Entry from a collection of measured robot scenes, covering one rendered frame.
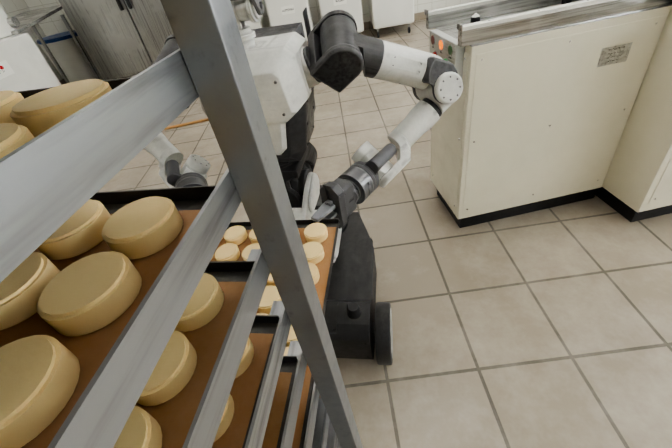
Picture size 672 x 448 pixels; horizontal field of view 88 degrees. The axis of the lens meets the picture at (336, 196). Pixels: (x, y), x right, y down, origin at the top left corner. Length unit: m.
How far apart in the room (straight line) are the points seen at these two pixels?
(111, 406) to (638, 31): 1.66
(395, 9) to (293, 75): 4.16
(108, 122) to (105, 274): 0.10
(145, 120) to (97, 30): 5.05
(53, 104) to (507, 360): 1.34
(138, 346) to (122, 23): 4.95
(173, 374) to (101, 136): 0.18
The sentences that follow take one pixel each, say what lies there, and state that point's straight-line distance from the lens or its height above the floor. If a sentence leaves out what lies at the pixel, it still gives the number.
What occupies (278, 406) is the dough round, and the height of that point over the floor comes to 0.77.
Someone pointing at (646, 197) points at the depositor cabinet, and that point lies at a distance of 1.88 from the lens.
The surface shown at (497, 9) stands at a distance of 1.66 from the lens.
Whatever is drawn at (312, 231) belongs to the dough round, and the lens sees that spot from 0.75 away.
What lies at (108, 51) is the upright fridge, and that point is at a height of 0.46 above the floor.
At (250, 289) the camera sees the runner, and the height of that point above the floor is 0.97.
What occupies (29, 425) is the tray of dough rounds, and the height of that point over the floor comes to 1.05.
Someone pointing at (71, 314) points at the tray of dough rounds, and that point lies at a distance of 0.24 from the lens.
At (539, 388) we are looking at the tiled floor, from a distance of 1.37.
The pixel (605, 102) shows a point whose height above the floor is 0.53.
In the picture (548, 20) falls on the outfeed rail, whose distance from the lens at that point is 1.43.
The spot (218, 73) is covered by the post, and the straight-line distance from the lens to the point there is 0.24.
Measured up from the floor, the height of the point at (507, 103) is 0.61.
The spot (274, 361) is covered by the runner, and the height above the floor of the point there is 0.88.
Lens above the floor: 1.20
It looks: 37 degrees down
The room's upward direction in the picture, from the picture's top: 11 degrees counter-clockwise
